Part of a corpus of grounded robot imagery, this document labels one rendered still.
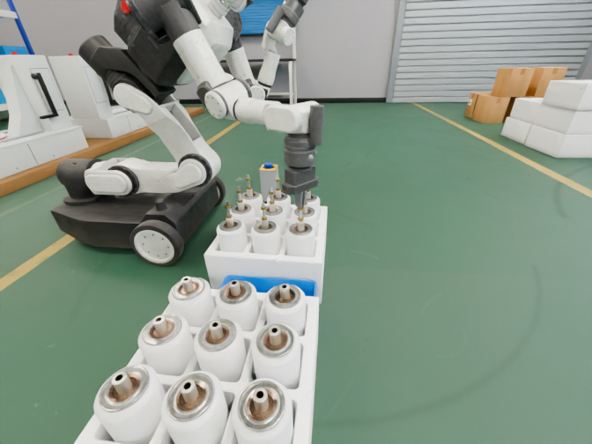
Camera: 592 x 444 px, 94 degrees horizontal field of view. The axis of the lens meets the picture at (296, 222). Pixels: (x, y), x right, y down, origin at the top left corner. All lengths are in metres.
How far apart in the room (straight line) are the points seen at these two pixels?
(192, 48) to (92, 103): 2.60
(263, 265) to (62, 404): 0.60
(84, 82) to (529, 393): 3.59
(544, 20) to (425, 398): 6.36
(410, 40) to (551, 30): 2.16
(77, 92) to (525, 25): 6.33
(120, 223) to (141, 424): 0.88
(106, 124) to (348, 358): 3.12
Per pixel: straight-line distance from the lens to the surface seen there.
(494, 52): 6.41
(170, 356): 0.66
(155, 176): 1.36
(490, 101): 4.33
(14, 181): 2.66
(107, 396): 0.62
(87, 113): 3.54
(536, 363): 1.07
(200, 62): 0.92
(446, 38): 6.13
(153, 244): 1.24
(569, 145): 3.13
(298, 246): 0.87
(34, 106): 3.12
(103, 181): 1.45
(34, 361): 1.15
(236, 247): 0.94
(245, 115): 0.85
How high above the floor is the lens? 0.72
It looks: 30 degrees down
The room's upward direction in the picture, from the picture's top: 1 degrees counter-clockwise
